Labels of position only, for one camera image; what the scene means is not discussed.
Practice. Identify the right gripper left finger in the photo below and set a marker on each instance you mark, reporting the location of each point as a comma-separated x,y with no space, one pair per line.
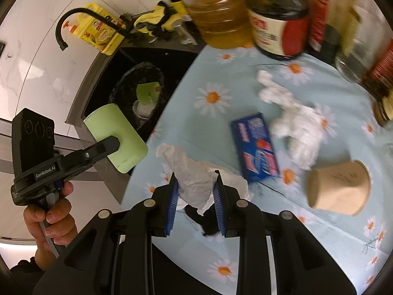
172,204

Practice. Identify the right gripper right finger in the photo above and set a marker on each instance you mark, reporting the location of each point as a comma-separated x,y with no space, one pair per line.
220,202

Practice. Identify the white paper wrapper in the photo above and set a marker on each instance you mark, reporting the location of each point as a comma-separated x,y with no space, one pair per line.
197,178

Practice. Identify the blue cardboard box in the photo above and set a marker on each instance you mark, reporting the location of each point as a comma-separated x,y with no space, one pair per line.
254,148

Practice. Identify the white tissue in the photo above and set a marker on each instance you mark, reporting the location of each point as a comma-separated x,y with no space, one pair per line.
300,124

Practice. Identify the brown paper cup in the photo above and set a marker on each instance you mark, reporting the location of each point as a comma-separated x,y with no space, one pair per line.
342,188

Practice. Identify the black trash bag bin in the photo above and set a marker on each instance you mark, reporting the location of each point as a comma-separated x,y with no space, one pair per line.
143,83

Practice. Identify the person left hand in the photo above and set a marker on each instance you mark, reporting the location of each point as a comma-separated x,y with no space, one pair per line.
57,224

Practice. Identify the white paper cup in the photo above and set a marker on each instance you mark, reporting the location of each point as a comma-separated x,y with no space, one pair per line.
143,111

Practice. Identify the daisy print blue tablecloth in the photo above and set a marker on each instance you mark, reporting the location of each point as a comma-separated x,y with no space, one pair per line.
221,86

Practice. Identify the yellow dish soap bottle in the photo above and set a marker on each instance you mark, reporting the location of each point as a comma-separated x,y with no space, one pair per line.
94,32

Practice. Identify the small drinking glass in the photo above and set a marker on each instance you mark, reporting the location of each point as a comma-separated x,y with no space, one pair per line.
186,37

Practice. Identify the black sink faucet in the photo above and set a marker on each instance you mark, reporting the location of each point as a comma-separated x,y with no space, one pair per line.
96,11

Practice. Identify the cream label sesame oil bottle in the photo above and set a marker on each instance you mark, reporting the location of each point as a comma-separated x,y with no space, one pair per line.
383,110

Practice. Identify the black cap vinegar bottle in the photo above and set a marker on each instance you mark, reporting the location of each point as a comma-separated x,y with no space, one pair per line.
328,23

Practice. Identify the dark soy sauce jug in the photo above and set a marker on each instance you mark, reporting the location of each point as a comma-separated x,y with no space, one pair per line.
279,27

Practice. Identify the large cooking oil jug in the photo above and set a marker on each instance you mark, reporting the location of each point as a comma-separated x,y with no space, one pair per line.
222,24

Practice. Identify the red label sauce bottle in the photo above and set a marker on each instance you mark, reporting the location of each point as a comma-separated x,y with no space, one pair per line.
378,80

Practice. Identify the yellow cap clear bottle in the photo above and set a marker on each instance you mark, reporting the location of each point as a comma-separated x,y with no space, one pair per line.
364,32

